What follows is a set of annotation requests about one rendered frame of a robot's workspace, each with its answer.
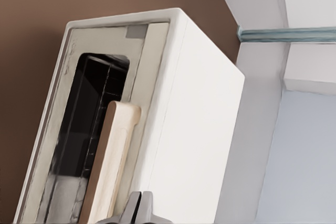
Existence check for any pale oven door handle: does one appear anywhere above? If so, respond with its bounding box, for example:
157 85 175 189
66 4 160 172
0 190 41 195
78 100 142 224

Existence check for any white oven body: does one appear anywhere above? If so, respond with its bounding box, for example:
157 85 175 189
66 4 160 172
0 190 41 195
13 8 246 224

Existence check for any white oven door with window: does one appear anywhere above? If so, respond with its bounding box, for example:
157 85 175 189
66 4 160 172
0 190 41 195
20 22 171 224

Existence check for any silver frame post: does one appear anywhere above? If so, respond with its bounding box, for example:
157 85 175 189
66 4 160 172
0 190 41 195
237 25 336 42

